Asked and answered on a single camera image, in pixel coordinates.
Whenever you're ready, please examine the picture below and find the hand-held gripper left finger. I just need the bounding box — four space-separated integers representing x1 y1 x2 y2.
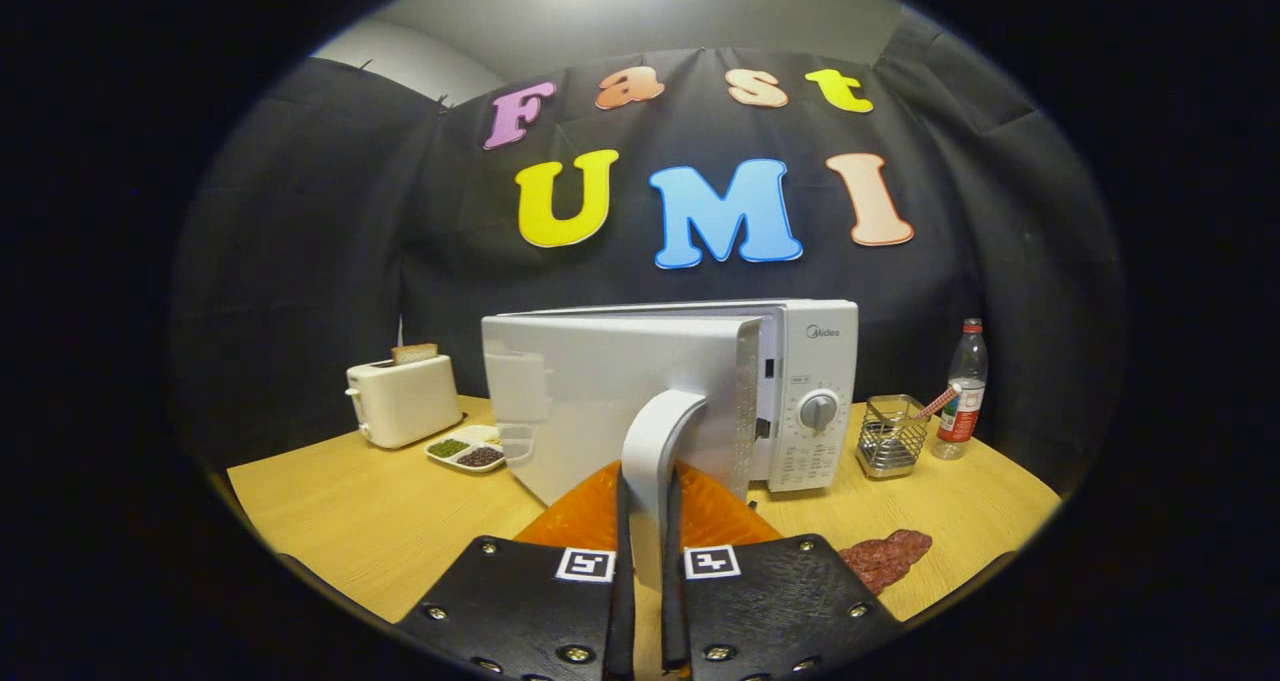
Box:
395 459 639 681

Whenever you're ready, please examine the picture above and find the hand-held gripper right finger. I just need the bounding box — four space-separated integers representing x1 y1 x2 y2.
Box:
660 459 906 681

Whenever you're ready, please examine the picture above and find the white toaster oven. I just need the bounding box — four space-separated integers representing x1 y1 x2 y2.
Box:
480 298 861 594

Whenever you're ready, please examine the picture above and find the brown fried chicken drumstick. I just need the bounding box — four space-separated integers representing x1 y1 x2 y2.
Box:
838 529 934 596

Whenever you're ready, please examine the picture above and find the cream bread toaster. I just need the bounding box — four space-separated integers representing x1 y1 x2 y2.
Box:
345 353 465 450

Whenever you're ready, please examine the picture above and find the white divided dish with beans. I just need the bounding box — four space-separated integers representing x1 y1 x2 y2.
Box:
424 424 507 474

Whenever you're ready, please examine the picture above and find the red white striped straw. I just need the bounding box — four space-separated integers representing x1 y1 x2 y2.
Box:
915 382 964 422

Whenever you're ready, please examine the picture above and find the clear plastic bottle red label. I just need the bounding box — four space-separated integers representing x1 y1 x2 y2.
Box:
931 318 990 461

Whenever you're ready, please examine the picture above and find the black backdrop cloth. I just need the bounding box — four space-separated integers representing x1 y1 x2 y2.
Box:
170 6 1126 492

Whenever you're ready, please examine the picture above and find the metal wire holder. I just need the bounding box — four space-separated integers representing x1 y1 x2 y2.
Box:
857 394 931 480

